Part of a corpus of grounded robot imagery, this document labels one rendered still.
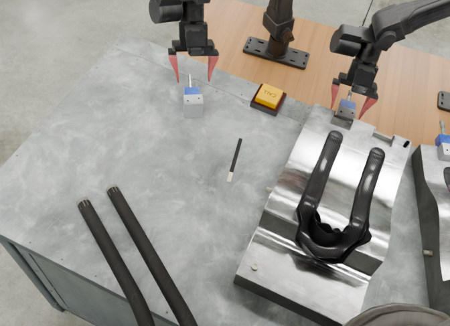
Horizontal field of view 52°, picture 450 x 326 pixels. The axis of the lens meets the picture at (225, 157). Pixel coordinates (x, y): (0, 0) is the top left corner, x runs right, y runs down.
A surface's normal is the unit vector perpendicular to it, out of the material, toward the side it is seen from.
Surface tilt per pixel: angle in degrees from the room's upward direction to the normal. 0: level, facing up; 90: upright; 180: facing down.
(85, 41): 0
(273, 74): 0
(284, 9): 81
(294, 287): 0
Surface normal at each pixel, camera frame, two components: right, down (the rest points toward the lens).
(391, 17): -0.49, -0.50
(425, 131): 0.08, -0.55
